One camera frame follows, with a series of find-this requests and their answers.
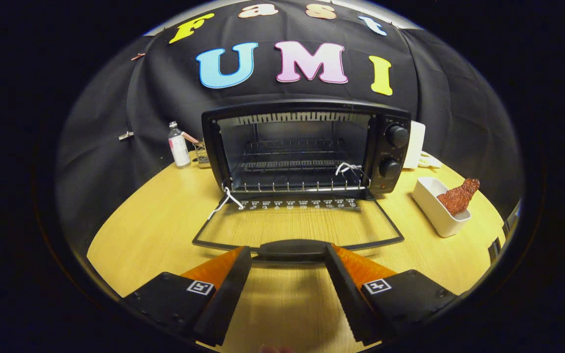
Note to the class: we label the white rectangular dish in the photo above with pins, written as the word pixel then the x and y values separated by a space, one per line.
pixel 434 213

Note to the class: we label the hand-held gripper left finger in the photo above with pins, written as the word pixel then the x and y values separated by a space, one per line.
pixel 228 294

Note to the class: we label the small clear bottle pink label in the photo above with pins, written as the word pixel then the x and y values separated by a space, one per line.
pixel 179 149

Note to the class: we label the black backdrop cloth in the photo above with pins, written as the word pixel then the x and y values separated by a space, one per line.
pixel 115 162

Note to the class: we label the reddish brown meat piece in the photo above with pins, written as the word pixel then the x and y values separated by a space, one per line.
pixel 459 196

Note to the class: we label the small white green packet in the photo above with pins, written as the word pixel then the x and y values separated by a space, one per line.
pixel 429 161

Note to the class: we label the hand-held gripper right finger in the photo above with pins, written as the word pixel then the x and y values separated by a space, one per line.
pixel 348 294

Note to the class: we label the black table edge bracket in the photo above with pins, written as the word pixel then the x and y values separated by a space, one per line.
pixel 494 250

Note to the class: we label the white box appliance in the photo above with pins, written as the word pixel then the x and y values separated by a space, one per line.
pixel 416 144

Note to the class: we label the silver clip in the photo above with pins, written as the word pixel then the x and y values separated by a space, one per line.
pixel 126 135

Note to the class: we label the black toaster oven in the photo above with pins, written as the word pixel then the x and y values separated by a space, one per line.
pixel 378 147

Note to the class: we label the pink clip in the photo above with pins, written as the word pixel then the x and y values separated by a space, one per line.
pixel 138 57

